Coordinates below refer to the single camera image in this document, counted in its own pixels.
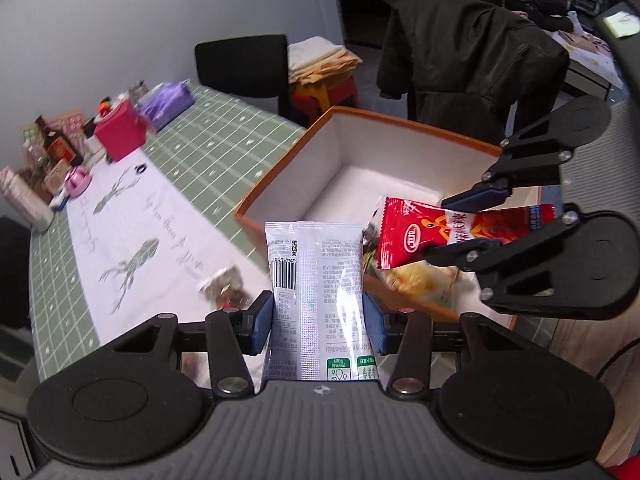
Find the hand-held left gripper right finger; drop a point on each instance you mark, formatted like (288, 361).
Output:
(375, 325)

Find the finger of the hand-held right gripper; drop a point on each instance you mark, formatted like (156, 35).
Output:
(525, 255)
(530, 160)

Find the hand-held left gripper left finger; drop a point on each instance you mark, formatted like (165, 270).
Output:
(262, 322)

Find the white silver snack packet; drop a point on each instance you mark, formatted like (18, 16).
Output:
(320, 285)

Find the red snack packet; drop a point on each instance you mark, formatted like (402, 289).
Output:
(410, 235)

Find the orange cardboard box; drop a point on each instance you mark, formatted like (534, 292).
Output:
(350, 150)

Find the clear brown pastry bag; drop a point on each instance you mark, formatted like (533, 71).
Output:
(222, 282)

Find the dark jacket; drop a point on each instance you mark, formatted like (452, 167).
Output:
(465, 45)

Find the white deer print runner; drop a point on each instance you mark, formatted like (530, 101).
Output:
(165, 210)

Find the red stool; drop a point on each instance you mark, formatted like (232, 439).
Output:
(325, 95)

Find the pink round gadget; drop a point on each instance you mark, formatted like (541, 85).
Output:
(79, 182)

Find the folded cloth stack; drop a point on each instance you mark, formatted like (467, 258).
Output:
(320, 57)

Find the blue white flat case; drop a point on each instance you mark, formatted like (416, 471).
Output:
(60, 201)

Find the pink box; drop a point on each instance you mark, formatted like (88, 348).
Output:
(120, 130)

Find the purple tissue pack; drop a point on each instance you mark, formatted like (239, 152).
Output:
(167, 102)

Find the small white box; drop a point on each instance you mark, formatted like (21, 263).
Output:
(94, 146)

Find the small beige radio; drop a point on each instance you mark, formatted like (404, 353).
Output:
(56, 176)

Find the white labelled bottle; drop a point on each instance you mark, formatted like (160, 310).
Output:
(27, 200)

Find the brown glass bottle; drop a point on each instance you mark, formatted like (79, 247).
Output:
(62, 147)

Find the plate with red item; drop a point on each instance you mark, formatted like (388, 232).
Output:
(107, 106)

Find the dotted card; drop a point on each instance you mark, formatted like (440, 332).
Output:
(70, 122)
(30, 135)

